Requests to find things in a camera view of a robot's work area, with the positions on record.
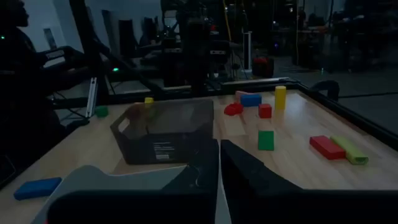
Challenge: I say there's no yellow cable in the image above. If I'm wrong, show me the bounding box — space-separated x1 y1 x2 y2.
222 0 233 43

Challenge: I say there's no medium blue block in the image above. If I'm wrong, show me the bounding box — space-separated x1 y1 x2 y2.
239 93 262 108

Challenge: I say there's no long pink block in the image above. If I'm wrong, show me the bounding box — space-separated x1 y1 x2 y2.
234 90 259 101

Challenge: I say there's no person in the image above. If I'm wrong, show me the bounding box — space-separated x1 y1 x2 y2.
0 0 103 187

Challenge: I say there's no long blue block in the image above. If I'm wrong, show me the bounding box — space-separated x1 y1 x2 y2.
13 176 63 202

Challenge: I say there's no long red block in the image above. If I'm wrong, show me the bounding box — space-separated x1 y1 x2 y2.
308 134 347 161

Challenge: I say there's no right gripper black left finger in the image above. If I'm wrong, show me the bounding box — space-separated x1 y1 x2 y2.
46 139 220 224

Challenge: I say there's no green rectangular block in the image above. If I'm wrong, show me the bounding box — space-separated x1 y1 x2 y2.
257 130 275 152

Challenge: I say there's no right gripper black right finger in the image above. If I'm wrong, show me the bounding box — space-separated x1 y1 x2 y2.
220 139 398 224

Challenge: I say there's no green cube block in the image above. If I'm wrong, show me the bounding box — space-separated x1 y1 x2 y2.
95 105 109 118

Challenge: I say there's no yellow cylinder block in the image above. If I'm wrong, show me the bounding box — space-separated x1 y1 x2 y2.
274 85 287 111

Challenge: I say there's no red and black case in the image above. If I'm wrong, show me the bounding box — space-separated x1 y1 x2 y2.
251 57 275 78

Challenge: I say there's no silver aluminium extrusion bar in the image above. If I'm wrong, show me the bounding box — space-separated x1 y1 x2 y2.
85 77 99 118

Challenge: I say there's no white upright post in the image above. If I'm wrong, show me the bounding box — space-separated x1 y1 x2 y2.
243 30 252 71

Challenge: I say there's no long light green block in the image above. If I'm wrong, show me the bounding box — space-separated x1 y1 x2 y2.
330 135 369 166

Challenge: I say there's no dark translucent plastic bin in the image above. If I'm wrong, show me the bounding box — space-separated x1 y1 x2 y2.
109 98 218 166

